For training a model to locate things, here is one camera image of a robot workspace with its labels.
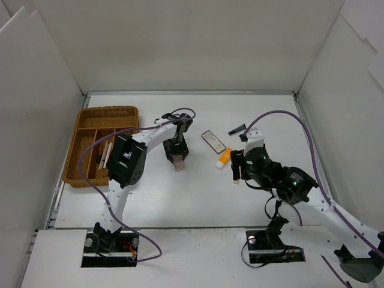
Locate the beige rectangular compact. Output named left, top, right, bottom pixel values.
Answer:
left=172, top=155, right=186, bottom=172

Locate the pink cosmetic pencil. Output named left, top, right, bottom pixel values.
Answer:
left=102, top=142, right=113, bottom=169

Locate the gold slim eyebrow pencil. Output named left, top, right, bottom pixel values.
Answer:
left=96, top=142, right=103, bottom=169

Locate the checkered eyeliner pen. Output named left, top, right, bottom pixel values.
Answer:
left=98, top=143, right=109, bottom=170

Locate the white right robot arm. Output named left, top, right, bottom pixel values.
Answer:
left=230, top=146, right=383, bottom=283

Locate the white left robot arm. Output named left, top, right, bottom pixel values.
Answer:
left=94, top=113, right=193, bottom=252

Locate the orange sunscreen tube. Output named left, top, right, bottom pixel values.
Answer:
left=215, top=148, right=232, bottom=170

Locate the gold-rimmed compact palette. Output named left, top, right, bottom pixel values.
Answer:
left=201, top=130, right=227, bottom=154

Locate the black cosmetic tube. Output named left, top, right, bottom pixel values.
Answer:
left=228, top=124, right=247, bottom=136

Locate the wicker organizer basket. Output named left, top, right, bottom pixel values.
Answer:
left=62, top=105, right=140, bottom=189

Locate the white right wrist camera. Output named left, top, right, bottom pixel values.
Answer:
left=239, top=128, right=265, bottom=154

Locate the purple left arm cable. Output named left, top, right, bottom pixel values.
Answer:
left=78, top=107, right=197, bottom=264

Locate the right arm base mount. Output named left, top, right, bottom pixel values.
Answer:
left=241, top=217, right=305, bottom=269

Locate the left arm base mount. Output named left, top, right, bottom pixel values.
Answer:
left=80, top=231, right=140, bottom=268

